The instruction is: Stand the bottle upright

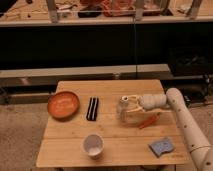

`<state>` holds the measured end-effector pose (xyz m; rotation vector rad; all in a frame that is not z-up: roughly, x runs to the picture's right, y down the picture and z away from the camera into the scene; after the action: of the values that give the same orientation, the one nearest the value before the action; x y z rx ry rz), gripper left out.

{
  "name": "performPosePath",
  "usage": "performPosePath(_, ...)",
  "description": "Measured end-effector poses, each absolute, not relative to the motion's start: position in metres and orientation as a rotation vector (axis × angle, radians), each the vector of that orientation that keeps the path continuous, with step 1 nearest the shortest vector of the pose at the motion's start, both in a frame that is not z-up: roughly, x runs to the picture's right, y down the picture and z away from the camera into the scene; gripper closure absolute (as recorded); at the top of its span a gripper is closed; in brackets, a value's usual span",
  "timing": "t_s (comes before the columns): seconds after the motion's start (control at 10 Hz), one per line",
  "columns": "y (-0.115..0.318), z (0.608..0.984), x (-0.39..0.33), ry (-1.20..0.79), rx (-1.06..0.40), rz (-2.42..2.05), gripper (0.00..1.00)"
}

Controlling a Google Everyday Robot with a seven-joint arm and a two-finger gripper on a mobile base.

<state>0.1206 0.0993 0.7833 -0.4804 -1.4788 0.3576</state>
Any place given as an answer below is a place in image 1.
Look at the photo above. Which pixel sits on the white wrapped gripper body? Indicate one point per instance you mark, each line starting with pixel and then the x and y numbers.
pixel 152 101

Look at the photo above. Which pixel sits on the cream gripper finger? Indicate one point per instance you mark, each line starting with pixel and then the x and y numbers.
pixel 134 97
pixel 137 109

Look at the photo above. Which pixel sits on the clear plastic bottle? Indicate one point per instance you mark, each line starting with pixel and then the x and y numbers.
pixel 129 118

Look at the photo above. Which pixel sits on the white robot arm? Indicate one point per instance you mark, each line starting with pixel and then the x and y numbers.
pixel 199 147

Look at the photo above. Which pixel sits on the orange carrot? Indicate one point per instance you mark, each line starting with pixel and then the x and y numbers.
pixel 149 121

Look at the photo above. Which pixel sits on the black rectangular block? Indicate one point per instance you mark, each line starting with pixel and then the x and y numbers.
pixel 92 109

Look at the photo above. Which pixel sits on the blue sponge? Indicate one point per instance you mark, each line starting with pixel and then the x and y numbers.
pixel 161 146

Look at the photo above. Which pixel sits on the wooden table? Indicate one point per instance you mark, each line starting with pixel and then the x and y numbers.
pixel 62 144

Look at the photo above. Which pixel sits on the white cup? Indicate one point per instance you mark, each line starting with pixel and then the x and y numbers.
pixel 93 145

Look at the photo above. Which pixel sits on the orange plate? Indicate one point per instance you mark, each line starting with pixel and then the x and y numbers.
pixel 63 104

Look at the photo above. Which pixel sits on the long wooden bench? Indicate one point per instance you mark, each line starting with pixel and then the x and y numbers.
pixel 51 76

